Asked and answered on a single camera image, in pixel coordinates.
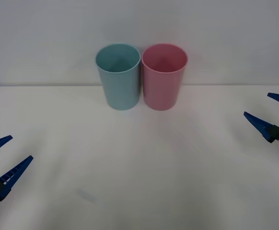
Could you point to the pink plastic bin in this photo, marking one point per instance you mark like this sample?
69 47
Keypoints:
162 92

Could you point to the pale blue plastic bin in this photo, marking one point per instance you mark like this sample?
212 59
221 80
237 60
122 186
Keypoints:
121 91

